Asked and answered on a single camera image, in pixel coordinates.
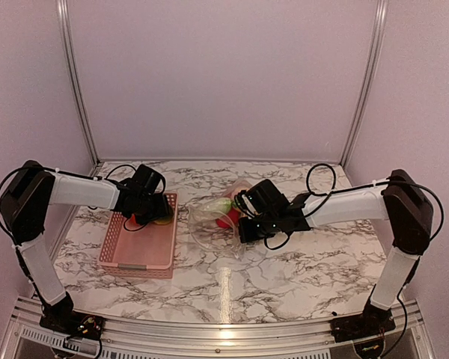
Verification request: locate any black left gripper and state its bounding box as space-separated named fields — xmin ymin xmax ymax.
xmin=134 ymin=192 xmax=171 ymax=225

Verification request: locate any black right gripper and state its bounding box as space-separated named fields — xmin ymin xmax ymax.
xmin=238 ymin=211 xmax=281 ymax=242

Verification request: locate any orange fake pumpkin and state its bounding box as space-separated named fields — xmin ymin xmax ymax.
xmin=129 ymin=215 xmax=142 ymax=226

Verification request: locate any pale green fake cabbage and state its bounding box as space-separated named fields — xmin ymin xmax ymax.
xmin=204 ymin=197 xmax=233 ymax=214

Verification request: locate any clear zip top bag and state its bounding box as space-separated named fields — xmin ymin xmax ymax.
xmin=188 ymin=178 xmax=257 ymax=259

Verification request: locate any red fake tomato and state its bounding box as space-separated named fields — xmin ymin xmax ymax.
xmin=216 ymin=208 xmax=241 ymax=229

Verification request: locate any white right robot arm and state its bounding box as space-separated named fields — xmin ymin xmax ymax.
xmin=233 ymin=169 xmax=445 ymax=343

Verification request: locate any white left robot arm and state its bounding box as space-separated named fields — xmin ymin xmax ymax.
xmin=0 ymin=160 xmax=171 ymax=337

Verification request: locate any pink perforated plastic basket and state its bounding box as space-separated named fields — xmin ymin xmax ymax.
xmin=97 ymin=192 xmax=178 ymax=279

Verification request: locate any aluminium front rail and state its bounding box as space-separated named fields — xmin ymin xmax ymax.
xmin=0 ymin=297 xmax=436 ymax=358

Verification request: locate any left aluminium frame post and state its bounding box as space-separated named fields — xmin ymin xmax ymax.
xmin=56 ymin=0 xmax=100 ymax=167

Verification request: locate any aluminium frame post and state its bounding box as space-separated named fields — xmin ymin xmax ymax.
xmin=339 ymin=0 xmax=389 ymax=168
xmin=56 ymin=0 xmax=100 ymax=167

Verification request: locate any right aluminium frame post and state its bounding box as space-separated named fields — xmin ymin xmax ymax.
xmin=339 ymin=0 xmax=389 ymax=168

